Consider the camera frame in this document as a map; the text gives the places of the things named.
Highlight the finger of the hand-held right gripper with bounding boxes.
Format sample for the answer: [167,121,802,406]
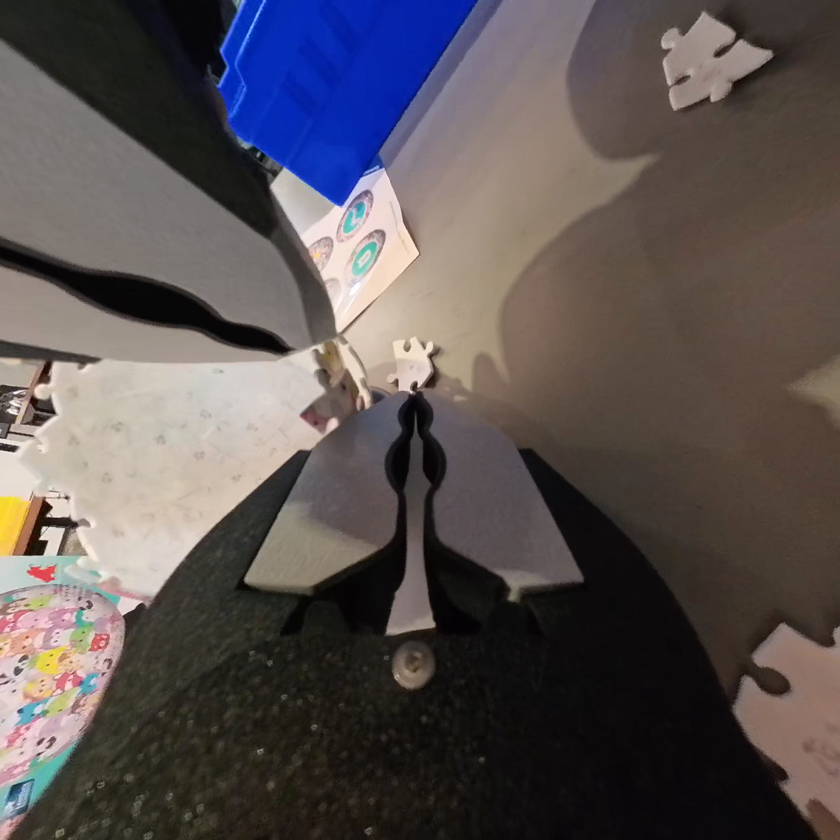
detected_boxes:
[0,38,340,353]
[0,259,293,366]

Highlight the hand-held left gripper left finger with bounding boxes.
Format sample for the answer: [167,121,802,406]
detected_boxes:
[243,394,421,634]

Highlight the printed instruction sheet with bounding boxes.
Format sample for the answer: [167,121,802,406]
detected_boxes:
[269,167,421,334]

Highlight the colourful 3D puzzle ball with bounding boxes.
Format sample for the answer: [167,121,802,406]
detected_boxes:
[18,336,376,599]

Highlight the yellow storage bin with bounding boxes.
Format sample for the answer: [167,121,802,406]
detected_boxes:
[0,497,45,557]

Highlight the colourful puzzle box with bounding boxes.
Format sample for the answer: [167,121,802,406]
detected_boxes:
[0,554,147,821]

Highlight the white puzzle piece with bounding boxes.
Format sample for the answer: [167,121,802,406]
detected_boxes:
[659,11,775,111]
[731,622,840,811]
[386,336,439,396]

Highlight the blue storage bin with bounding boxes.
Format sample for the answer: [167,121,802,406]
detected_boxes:
[217,0,481,207]

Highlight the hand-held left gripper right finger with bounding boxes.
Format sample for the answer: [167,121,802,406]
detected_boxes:
[416,392,585,636]

